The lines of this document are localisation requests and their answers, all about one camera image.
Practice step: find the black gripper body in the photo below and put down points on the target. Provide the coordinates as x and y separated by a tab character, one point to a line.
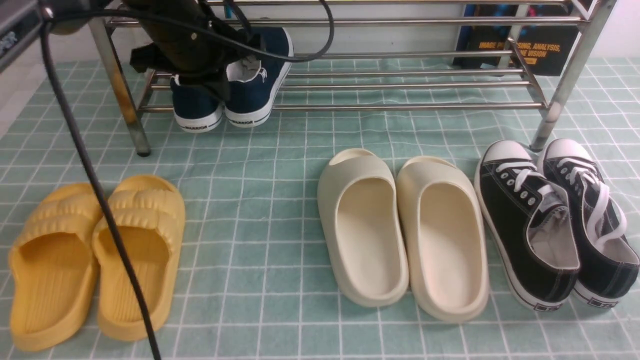
198	60

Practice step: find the navy slip-on shoe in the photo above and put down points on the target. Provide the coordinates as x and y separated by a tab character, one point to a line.
195	111
254	84

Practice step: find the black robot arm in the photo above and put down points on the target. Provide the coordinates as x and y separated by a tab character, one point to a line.
24	21

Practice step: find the silver metal shoe rack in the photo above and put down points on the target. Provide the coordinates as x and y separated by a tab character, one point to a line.
398	36

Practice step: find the right yellow rubber slipper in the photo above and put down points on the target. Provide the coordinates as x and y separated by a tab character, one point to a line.
150	215

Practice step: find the yellow rubber slipper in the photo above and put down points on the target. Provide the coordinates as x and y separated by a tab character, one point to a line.
54	268
150	215

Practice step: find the left cream foam slipper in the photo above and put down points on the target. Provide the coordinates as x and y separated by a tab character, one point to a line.
358	210

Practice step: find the cream foam slipper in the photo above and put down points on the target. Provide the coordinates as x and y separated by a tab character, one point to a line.
358	210
445	240

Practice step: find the left yellow rubber slipper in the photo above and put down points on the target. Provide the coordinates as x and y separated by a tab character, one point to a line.
54	268

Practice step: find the right cream foam slipper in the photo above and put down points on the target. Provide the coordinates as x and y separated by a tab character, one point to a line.
445	240

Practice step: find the green checked tablecloth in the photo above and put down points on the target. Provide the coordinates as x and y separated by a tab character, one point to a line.
254	280

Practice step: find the black book with orange text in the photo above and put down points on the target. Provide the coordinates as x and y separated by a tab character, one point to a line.
544	48

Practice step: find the left black canvas sneaker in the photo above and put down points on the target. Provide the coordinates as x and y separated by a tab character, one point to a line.
529	218

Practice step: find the black canvas sneaker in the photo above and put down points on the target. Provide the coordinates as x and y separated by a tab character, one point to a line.
529	218
609	266

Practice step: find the right black canvas sneaker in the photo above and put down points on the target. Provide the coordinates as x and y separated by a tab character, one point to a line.
609	266

